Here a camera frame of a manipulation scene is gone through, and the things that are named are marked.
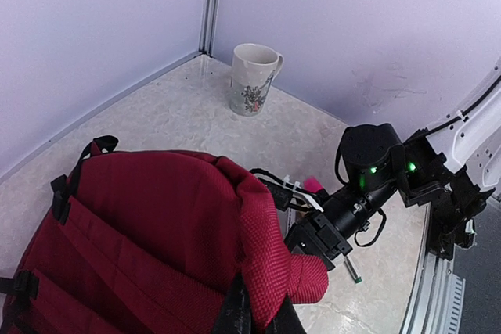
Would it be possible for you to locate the pink black highlighter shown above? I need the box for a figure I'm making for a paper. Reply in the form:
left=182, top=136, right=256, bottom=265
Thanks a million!
left=304, top=176, right=327, bottom=195

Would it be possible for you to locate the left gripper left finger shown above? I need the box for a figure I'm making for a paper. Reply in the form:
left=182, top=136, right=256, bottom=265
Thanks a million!
left=213, top=274, right=253, bottom=334

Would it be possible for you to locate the front aluminium rail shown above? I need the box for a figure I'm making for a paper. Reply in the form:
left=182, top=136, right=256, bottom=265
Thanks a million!
left=398, top=251, right=467, bottom=334

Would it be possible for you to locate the green tipped black marker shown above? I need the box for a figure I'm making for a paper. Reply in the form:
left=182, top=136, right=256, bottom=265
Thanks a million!
left=344, top=256, right=362, bottom=284

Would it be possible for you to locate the red backpack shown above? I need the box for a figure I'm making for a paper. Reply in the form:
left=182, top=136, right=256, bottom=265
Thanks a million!
left=1, top=136, right=329, bottom=333

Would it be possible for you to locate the white printed mug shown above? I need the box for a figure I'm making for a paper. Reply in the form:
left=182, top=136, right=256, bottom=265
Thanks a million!
left=229, top=43, right=284, bottom=117

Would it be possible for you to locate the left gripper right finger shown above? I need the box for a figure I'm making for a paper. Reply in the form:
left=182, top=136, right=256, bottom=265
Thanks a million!
left=269, top=296, right=306, bottom=334

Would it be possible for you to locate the right aluminium frame post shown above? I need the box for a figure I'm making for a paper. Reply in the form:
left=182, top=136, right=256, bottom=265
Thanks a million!
left=199, top=0, right=219, bottom=56

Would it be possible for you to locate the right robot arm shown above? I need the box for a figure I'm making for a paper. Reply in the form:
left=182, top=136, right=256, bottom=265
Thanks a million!
left=285, top=66, right=500, bottom=270

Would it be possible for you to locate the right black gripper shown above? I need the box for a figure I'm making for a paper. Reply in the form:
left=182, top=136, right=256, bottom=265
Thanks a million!
left=284, top=210, right=352, bottom=271

